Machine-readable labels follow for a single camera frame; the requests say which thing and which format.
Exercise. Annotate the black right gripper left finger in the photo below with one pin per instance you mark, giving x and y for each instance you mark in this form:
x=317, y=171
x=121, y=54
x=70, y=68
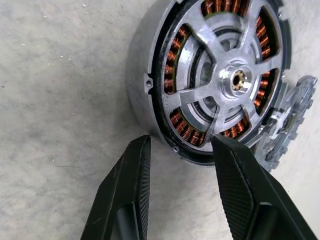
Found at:
x=120, y=195

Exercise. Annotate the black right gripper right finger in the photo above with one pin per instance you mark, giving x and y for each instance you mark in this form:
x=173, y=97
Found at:
x=250, y=190

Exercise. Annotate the grey toothed motor lid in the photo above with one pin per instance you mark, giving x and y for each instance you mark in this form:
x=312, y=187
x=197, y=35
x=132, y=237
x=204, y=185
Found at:
x=297, y=105

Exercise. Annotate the silver motor housing copper windings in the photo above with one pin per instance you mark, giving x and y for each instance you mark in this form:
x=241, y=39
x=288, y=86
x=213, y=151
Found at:
x=137, y=75

